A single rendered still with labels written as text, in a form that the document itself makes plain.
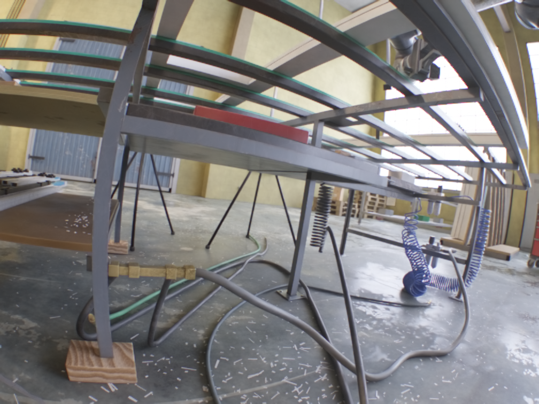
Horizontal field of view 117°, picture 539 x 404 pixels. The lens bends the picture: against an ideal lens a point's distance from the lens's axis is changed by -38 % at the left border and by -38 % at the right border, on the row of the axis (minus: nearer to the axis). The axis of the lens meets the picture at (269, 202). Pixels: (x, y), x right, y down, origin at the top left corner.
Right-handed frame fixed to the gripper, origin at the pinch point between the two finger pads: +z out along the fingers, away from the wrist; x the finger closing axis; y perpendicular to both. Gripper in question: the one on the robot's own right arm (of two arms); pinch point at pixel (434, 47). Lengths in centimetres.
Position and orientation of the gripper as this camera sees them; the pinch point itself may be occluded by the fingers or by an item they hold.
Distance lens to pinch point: 81.8
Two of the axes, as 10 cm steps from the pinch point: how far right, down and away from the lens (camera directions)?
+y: -9.6, -2.4, 1.1
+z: -1.5, 1.4, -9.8
